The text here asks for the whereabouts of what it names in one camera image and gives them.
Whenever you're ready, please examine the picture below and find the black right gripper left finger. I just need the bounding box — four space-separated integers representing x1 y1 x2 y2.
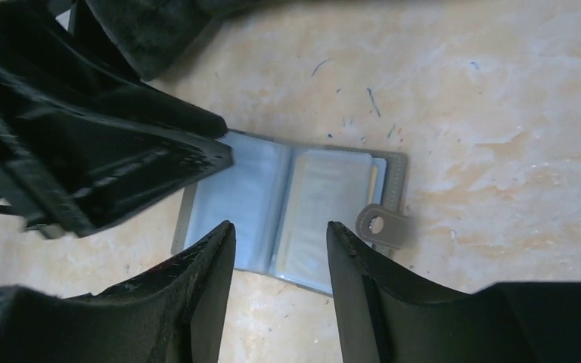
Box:
0 221 236 362

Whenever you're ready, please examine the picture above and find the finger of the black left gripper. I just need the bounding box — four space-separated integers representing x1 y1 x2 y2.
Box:
0 50 235 240

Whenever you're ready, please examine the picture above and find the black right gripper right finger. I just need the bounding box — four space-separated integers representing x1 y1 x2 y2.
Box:
327 222 581 362

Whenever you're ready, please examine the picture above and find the grey card holder wallet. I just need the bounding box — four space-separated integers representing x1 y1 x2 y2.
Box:
171 131 408 296

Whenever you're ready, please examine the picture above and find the black floral pillow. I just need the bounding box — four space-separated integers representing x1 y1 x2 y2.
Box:
49 0 281 82

